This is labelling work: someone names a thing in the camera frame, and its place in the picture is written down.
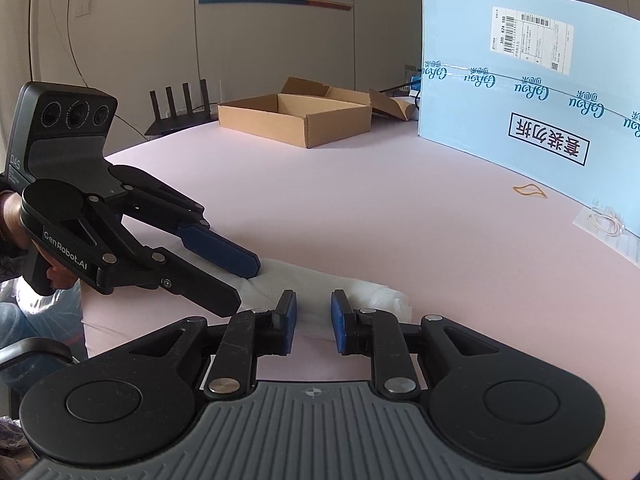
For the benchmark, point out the open brown cardboard box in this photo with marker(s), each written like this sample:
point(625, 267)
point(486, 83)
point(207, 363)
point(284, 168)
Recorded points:
point(330, 127)

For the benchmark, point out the large light blue carton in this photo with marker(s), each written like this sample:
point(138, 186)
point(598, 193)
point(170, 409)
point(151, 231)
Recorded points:
point(500, 110)

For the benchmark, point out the blue tissue pack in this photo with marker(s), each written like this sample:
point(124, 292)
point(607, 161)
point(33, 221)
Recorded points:
point(415, 84)

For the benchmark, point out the tan rubber band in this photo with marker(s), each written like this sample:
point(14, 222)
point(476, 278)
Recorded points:
point(520, 191)

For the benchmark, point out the black chair armrest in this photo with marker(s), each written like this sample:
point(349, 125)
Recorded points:
point(35, 350)

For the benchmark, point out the white wall socket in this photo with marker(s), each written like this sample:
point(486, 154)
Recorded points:
point(83, 8)

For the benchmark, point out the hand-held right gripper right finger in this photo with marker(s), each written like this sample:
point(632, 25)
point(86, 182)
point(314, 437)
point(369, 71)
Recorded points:
point(340, 322)

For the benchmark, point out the person's left hand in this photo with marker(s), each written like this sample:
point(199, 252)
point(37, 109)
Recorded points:
point(10, 220)

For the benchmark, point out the black router with antennas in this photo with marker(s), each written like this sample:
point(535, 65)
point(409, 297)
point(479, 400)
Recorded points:
point(180, 122)

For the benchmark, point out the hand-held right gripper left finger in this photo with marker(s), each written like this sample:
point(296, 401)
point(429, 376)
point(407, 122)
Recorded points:
point(289, 320)

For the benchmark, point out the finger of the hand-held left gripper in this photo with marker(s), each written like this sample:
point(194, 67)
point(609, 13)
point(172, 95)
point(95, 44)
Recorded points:
point(200, 287)
point(220, 252)

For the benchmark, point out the clear plastic sleeve with paper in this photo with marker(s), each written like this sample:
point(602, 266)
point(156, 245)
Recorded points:
point(625, 240)

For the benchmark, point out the person's jeans leg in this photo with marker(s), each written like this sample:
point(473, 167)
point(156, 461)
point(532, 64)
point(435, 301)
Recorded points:
point(30, 315)

